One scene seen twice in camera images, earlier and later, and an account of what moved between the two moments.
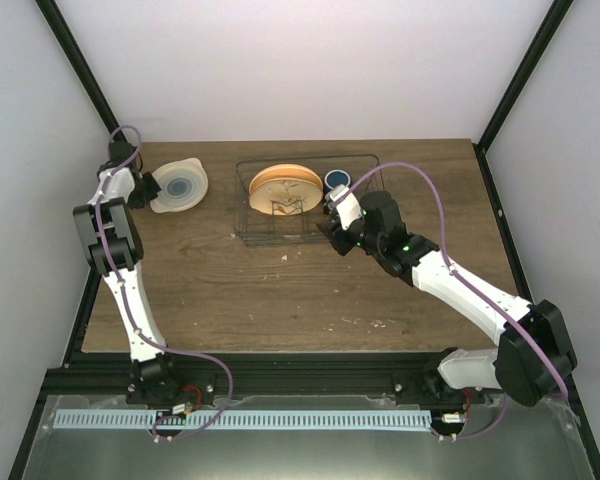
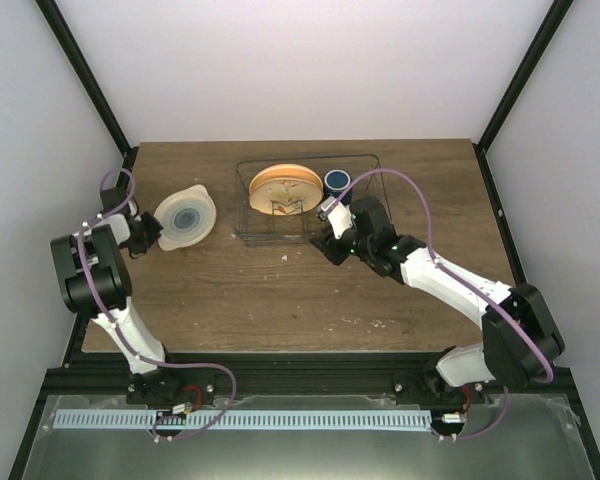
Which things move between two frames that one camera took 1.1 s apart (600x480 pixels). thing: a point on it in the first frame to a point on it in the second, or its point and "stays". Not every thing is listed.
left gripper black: (152, 190) to (154, 227)
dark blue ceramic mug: (335, 177) stays
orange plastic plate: (287, 170) stays
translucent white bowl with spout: (183, 185) to (186, 216)
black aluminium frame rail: (246, 374) stays
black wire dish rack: (280, 199) stays
